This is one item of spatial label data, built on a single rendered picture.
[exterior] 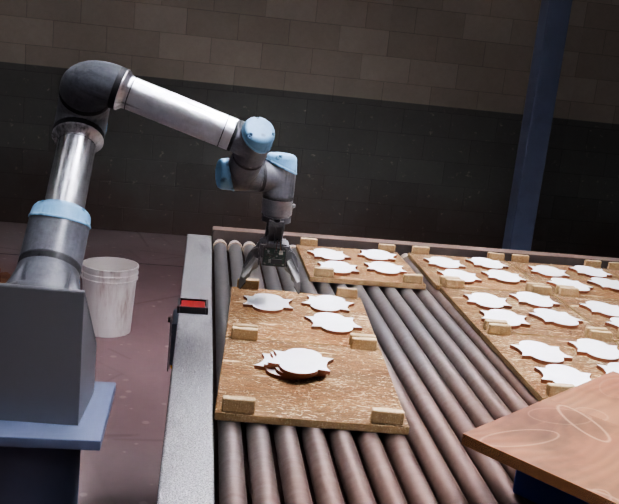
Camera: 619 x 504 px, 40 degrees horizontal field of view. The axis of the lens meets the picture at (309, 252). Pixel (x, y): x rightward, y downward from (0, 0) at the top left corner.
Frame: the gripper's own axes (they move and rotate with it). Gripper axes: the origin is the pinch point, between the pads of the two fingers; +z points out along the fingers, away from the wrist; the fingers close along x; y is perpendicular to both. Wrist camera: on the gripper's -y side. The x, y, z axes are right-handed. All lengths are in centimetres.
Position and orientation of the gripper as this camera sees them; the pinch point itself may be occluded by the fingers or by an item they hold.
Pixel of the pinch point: (269, 291)
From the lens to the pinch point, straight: 217.9
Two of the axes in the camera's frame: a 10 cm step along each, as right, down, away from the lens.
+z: -1.0, 9.6, 2.5
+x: 9.9, 0.9, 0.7
